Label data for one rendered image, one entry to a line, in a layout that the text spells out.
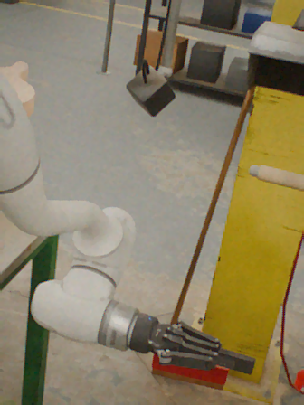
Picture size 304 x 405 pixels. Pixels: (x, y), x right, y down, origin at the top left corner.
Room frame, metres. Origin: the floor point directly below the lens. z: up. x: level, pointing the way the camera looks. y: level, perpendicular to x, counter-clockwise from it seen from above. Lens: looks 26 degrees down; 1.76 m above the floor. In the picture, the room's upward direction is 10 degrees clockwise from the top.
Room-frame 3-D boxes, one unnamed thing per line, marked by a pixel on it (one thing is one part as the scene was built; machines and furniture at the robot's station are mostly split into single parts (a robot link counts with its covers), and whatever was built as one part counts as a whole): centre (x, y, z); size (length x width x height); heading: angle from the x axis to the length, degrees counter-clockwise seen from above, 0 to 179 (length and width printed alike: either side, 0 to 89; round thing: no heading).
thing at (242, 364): (1.02, -0.20, 0.97); 0.07 x 0.01 x 0.03; 78
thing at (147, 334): (1.05, -0.05, 0.97); 0.09 x 0.08 x 0.07; 78
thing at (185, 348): (1.03, -0.11, 0.97); 0.11 x 0.01 x 0.04; 76
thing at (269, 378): (2.28, -0.43, 0.02); 0.40 x 0.40 x 0.02; 78
